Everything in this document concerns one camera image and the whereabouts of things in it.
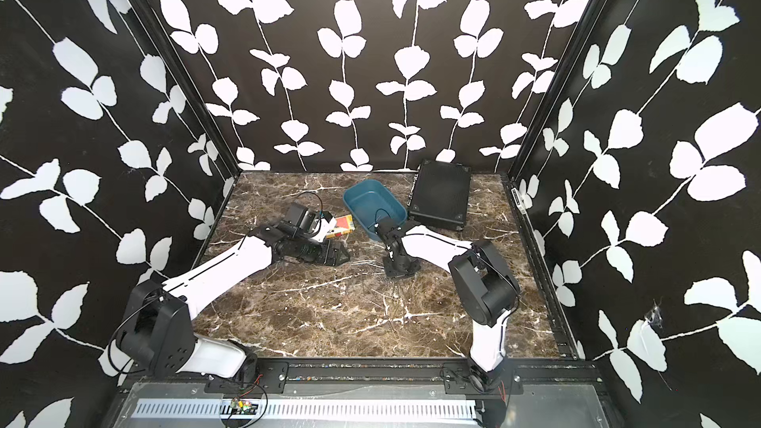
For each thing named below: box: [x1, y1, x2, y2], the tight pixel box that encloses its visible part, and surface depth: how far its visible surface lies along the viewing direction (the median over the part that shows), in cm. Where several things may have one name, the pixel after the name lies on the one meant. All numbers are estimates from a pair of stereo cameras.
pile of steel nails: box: [347, 259, 416, 305], surface depth 92 cm
